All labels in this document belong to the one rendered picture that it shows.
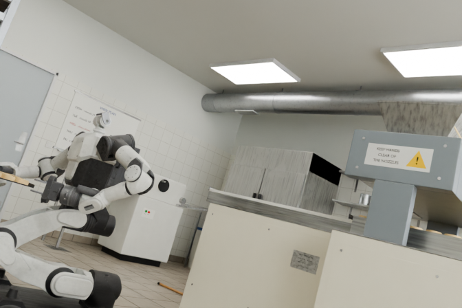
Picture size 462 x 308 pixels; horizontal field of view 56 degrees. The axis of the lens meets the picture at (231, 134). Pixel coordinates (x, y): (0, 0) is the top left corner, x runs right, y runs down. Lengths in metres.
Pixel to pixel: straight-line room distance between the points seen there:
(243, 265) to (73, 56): 5.00
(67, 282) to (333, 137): 5.34
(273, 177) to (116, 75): 2.74
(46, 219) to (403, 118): 1.64
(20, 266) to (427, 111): 1.83
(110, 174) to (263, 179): 4.22
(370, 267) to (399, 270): 0.08
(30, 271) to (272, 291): 1.16
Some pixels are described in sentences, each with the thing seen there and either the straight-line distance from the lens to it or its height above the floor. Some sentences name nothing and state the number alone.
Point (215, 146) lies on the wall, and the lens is 7.93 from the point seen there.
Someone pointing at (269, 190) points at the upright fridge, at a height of 1.42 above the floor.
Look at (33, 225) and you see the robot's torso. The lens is 2.30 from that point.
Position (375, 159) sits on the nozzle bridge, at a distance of 1.48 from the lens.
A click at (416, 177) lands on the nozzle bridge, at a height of 1.04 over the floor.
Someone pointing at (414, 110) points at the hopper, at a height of 1.29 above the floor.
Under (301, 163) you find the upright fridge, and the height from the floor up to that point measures 1.87.
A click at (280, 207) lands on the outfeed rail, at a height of 0.89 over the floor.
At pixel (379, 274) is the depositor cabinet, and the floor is 0.74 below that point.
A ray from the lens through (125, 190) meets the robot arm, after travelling 1.97.
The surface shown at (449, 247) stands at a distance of 1.52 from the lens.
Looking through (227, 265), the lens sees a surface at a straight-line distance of 1.90.
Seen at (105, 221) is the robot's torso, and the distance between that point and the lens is 2.38.
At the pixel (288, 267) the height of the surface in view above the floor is 0.67.
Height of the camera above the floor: 0.74
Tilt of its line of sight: 12 degrees up
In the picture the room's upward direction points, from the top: 16 degrees clockwise
